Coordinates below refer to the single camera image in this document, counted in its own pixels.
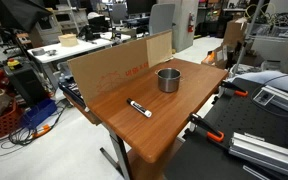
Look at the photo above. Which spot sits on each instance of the grey tape roll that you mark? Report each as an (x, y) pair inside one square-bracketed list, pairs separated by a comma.
[(38, 52)]

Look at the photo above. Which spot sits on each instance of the black perforated breadboard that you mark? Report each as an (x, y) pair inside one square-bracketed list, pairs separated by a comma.
[(250, 116)]

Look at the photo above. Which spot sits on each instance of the grey office chair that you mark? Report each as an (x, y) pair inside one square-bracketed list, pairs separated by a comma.
[(162, 18)]

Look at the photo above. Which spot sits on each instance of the black computer monitor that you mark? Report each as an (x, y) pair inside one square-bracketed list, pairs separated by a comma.
[(140, 6)]

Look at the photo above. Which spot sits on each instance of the black equipment cabinet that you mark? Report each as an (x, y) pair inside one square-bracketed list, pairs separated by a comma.
[(27, 85)]

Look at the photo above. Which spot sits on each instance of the beige equipment rack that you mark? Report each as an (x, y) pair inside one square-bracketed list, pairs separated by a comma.
[(50, 26)]

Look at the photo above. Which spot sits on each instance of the brown cardboard board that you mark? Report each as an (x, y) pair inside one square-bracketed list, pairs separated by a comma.
[(110, 70)]

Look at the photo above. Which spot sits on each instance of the red plastic crate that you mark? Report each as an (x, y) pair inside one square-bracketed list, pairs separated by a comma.
[(4, 125)]

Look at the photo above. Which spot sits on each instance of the red fire extinguisher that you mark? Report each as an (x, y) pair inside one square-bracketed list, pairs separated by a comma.
[(191, 24)]

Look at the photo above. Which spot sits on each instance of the blue plastic bin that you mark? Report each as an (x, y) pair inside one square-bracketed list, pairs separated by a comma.
[(37, 113)]

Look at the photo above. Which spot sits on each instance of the small steel pot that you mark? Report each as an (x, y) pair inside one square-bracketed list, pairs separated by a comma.
[(168, 85)]

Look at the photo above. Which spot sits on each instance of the black and white calibration board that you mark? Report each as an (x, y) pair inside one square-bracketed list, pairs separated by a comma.
[(71, 93)]

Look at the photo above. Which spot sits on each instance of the black machine on white table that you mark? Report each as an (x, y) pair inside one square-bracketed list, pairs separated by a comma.
[(95, 25)]

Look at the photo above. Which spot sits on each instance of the black marker with white end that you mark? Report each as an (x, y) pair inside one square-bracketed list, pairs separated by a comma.
[(139, 107)]

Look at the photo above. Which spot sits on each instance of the white work table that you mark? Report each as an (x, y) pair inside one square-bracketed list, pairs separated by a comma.
[(70, 50)]

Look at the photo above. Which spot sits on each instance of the grey metal table leg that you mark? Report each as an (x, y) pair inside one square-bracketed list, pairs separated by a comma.
[(120, 153)]

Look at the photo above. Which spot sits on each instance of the aluminium rail with black plate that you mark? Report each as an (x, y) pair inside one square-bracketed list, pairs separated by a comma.
[(284, 98)]

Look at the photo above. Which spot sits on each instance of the yellow emergency stop button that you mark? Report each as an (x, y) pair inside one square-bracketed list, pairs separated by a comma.
[(13, 63)]

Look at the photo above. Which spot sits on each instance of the thick aluminium profile rail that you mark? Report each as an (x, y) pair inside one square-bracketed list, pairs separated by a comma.
[(267, 154)]

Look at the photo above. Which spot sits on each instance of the black photo softbox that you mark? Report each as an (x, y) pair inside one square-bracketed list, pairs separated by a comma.
[(17, 13)]

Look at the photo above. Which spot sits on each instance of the brown cardboard box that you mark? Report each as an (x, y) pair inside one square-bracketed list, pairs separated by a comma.
[(234, 31)]

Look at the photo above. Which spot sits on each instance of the grey metal stand pole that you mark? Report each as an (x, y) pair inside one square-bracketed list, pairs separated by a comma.
[(247, 40)]

